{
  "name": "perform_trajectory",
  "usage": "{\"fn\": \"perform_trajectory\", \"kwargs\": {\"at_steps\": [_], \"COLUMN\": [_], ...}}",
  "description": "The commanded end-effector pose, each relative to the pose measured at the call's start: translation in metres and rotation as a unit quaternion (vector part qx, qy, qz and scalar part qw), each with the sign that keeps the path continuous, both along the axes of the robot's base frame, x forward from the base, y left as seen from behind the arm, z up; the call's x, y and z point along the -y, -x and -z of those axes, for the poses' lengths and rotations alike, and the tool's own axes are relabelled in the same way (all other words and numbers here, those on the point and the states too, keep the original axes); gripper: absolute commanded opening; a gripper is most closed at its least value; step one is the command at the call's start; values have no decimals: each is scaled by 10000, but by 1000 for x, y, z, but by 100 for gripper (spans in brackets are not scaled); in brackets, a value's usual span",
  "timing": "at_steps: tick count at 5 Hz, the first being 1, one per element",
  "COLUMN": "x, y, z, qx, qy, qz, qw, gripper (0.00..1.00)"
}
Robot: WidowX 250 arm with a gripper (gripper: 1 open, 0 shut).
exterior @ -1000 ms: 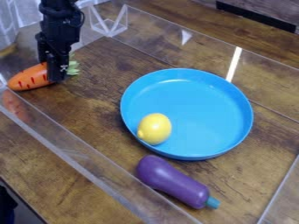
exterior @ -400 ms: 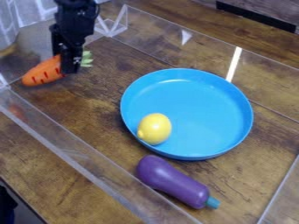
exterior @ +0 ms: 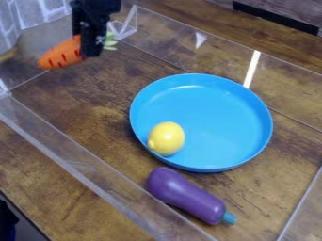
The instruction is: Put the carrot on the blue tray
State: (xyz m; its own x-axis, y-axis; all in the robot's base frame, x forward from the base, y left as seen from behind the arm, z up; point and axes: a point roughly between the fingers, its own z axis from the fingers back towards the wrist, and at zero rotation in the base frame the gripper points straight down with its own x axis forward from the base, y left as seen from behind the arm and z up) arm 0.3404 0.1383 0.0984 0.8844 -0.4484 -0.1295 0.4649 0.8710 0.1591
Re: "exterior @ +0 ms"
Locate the yellow toy lemon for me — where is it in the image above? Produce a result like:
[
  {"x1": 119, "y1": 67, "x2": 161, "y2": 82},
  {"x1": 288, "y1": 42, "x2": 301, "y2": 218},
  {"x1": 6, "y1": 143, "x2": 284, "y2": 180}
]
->
[{"x1": 148, "y1": 121, "x2": 185, "y2": 156}]

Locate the orange toy carrot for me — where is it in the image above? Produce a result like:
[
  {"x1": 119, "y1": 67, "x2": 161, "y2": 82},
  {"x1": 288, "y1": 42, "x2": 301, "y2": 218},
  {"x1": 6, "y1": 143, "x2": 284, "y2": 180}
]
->
[{"x1": 37, "y1": 30, "x2": 119, "y2": 71}]

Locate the purple toy eggplant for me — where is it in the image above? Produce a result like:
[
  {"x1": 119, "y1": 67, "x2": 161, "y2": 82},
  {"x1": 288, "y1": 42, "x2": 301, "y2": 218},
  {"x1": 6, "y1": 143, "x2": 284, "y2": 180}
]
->
[{"x1": 148, "y1": 167, "x2": 238, "y2": 225}]

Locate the black bar in background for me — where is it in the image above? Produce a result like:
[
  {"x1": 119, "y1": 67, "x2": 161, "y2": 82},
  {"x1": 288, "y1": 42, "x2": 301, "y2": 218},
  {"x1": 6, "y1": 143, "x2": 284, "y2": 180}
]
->
[{"x1": 233, "y1": 0, "x2": 320, "y2": 36}]

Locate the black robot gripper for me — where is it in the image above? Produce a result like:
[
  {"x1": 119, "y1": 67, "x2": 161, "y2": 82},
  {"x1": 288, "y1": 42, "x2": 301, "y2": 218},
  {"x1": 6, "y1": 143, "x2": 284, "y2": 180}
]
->
[{"x1": 70, "y1": 0, "x2": 122, "y2": 58}]

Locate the white patterned curtain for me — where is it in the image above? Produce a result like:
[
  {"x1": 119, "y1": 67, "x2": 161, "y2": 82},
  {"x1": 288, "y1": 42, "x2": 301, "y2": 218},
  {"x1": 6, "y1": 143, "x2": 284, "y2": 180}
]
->
[{"x1": 0, "y1": 0, "x2": 73, "y2": 55}]

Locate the clear acrylic enclosure wall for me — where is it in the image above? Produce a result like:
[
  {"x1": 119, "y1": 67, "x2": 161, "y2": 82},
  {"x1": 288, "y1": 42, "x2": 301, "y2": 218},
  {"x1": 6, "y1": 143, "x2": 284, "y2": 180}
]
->
[{"x1": 0, "y1": 0, "x2": 322, "y2": 241}]

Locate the blue round tray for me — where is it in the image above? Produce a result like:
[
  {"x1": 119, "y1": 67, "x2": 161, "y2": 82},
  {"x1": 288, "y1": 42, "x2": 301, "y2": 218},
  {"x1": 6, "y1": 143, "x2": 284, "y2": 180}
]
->
[{"x1": 130, "y1": 73, "x2": 273, "y2": 172}]

